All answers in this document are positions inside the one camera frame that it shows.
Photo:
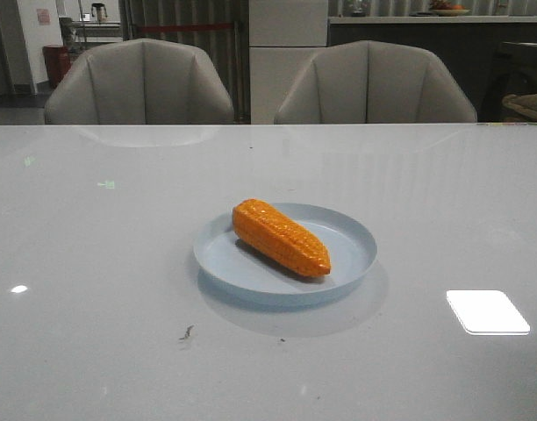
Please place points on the orange plastic corn cob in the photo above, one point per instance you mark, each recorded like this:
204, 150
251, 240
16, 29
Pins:
272, 233

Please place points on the beige padded chair left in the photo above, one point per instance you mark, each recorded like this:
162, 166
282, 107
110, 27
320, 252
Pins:
141, 82

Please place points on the fruit bowl on counter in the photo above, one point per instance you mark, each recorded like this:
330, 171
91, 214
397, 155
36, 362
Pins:
446, 8

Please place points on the white cabinet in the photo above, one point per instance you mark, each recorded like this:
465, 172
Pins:
282, 35

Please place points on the red barrier belt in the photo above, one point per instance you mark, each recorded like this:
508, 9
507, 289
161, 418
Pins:
184, 28

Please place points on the beige padded chair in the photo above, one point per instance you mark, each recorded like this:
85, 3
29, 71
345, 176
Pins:
141, 82
372, 82

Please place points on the dark grey counter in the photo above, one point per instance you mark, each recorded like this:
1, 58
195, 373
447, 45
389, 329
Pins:
490, 57

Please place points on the light blue round plate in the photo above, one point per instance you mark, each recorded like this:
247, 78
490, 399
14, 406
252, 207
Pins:
244, 273

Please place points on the brown cushion at right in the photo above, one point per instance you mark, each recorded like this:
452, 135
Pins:
525, 106

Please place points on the red bin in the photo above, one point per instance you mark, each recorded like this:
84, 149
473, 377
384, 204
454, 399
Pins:
57, 63

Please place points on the beige padded chair right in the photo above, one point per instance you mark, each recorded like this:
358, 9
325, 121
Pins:
372, 82

